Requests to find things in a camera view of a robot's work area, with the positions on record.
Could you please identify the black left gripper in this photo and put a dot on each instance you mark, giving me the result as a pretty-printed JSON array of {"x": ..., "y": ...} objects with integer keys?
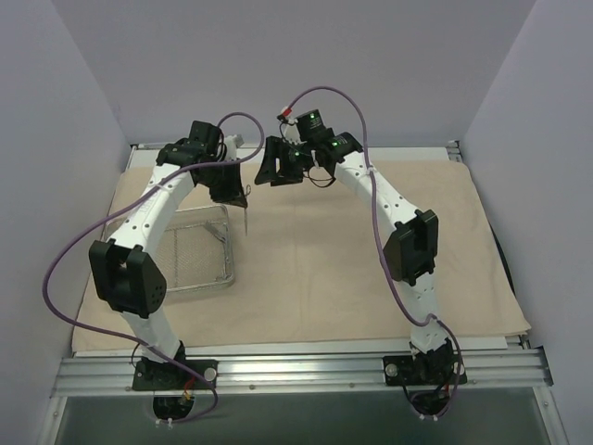
[{"x": 224, "y": 181}]

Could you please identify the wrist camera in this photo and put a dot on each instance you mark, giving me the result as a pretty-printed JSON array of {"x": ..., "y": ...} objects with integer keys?
[
  {"x": 234, "y": 141},
  {"x": 310, "y": 126}
]

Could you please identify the wire mesh instrument tray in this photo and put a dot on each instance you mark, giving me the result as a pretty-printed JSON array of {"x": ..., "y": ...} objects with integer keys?
[{"x": 194, "y": 263}]

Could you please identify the aluminium front rail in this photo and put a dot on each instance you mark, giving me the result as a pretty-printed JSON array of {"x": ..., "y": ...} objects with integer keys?
[{"x": 282, "y": 374}]

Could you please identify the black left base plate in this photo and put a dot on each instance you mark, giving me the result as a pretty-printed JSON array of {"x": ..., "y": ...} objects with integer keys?
[{"x": 164, "y": 376}]

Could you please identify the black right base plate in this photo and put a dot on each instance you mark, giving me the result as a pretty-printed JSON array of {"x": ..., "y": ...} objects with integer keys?
[{"x": 419, "y": 370}]

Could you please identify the steel surgical scissors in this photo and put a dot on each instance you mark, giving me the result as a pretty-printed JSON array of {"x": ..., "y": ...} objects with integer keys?
[{"x": 247, "y": 192}]

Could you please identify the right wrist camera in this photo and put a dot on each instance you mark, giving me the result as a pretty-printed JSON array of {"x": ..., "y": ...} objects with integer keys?
[{"x": 310, "y": 126}]

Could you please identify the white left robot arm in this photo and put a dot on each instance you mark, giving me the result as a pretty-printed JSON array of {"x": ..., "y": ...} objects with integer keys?
[{"x": 124, "y": 268}]

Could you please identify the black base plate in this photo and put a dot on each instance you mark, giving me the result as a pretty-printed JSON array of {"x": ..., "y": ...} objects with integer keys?
[
  {"x": 164, "y": 376},
  {"x": 419, "y": 370}
]

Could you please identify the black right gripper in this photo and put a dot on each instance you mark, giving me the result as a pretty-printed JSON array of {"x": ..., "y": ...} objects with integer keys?
[{"x": 278, "y": 162}]

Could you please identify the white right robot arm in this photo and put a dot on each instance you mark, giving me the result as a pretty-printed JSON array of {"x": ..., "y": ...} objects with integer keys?
[{"x": 406, "y": 237}]

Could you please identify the steel forceps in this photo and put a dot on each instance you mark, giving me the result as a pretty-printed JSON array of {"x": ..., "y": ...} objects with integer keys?
[{"x": 219, "y": 232}]

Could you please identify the aluminium table edge rail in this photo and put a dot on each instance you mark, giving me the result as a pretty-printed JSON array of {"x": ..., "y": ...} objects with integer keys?
[{"x": 453, "y": 149}]

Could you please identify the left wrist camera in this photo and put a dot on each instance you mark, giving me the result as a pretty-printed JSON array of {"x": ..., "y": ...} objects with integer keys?
[{"x": 234, "y": 141}]

